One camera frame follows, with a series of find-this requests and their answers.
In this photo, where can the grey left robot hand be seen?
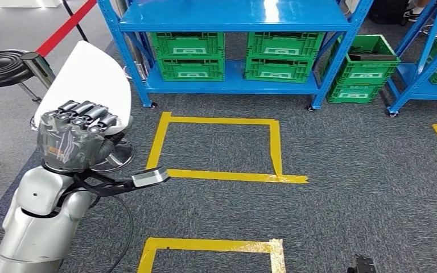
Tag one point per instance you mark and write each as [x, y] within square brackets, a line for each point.
[79, 113]

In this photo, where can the white curved panel part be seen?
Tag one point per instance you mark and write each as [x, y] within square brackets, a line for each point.
[86, 75]

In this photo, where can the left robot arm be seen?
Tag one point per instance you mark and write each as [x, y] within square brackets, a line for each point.
[37, 226]

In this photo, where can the blue metal shelf rack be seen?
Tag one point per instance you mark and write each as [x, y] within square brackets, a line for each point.
[233, 15]
[418, 92]

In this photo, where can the clear plastic film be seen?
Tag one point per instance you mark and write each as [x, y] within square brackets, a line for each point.
[64, 147]

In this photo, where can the red barrier belt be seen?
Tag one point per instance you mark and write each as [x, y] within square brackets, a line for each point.
[64, 28]

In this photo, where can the black round stool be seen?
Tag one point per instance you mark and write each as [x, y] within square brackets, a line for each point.
[0, 68]

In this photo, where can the thin black pole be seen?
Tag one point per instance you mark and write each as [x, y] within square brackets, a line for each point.
[75, 20]

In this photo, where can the white lit display plinth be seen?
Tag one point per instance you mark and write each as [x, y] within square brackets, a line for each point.
[22, 3]

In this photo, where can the yellow floor tape square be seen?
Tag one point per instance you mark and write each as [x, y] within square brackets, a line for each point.
[203, 245]
[222, 175]

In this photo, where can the black bulky object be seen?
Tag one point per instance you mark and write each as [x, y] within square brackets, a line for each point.
[386, 11]

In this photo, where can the person's foot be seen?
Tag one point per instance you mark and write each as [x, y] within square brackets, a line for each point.
[414, 13]

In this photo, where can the black camera bracket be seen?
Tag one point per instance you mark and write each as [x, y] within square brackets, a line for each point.
[82, 184]

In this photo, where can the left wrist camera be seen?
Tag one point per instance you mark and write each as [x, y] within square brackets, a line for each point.
[150, 177]

